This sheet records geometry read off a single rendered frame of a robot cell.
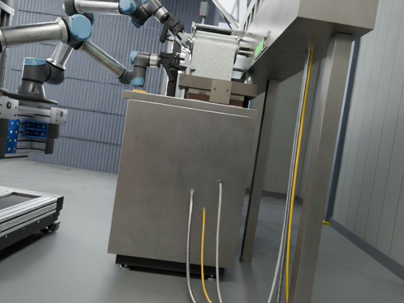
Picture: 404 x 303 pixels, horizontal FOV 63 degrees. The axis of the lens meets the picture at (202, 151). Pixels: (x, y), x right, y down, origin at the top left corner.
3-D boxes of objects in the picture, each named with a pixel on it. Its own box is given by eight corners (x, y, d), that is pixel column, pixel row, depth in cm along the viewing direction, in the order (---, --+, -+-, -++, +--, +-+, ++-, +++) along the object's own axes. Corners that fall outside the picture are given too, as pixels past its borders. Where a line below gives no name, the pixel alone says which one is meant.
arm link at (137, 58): (131, 67, 187) (133, 52, 187) (150, 70, 188) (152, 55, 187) (128, 64, 179) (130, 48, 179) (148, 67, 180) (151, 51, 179)
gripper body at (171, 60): (181, 53, 180) (159, 50, 180) (178, 70, 181) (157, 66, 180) (181, 57, 188) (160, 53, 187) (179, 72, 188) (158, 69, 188)
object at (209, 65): (188, 83, 185) (192, 50, 185) (229, 89, 187) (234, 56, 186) (188, 83, 185) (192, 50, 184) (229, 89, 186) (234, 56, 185)
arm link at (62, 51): (30, 75, 201) (71, -6, 193) (47, 80, 215) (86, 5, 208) (44, 85, 198) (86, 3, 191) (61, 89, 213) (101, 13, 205)
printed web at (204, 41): (185, 109, 224) (196, 34, 222) (219, 114, 225) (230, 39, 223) (185, 103, 185) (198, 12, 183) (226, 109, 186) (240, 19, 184)
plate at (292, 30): (212, 106, 412) (216, 82, 411) (234, 109, 413) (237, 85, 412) (290, 15, 102) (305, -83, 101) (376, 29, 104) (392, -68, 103)
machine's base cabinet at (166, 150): (154, 189, 413) (163, 121, 410) (204, 196, 416) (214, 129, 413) (102, 273, 162) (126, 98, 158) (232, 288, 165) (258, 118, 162)
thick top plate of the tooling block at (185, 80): (178, 89, 181) (180, 78, 181) (250, 100, 183) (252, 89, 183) (178, 85, 165) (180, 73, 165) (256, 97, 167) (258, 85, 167)
